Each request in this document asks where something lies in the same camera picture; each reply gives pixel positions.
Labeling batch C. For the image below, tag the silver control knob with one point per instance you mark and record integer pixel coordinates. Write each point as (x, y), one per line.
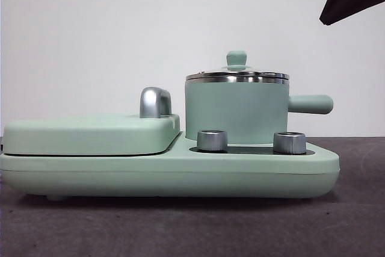
(212, 141)
(290, 143)

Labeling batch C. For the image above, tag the black control panel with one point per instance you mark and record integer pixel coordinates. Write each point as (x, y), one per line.
(251, 150)

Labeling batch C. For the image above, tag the glass lid with green knob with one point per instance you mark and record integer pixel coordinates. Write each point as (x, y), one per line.
(236, 60)

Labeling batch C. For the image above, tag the mint green breakfast machine base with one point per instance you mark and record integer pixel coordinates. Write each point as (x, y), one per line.
(270, 175)

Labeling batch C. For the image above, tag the mint green grill cover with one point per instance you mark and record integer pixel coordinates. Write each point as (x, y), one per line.
(84, 135)

